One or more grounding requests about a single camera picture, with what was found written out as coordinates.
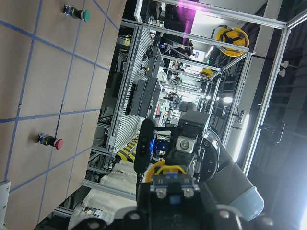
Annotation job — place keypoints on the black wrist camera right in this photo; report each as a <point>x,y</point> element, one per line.
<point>145,145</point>

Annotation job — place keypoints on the green push button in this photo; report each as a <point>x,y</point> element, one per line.
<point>73,12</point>

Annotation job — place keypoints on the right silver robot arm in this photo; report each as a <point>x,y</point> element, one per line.
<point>229,181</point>

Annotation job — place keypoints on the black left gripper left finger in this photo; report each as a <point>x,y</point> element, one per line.
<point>149,214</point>

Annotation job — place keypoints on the red push button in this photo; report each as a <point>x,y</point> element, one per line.
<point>49,140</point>

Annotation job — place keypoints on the yellow hard hat large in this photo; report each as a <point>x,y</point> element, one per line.
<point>232,35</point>

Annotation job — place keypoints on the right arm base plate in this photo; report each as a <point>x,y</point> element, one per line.
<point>4,195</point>

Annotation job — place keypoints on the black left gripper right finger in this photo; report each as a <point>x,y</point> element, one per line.
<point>216,206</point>

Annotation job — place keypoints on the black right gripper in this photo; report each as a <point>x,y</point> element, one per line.
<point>195,148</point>

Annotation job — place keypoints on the yellow hard hat small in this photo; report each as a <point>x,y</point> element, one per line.
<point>206,72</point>

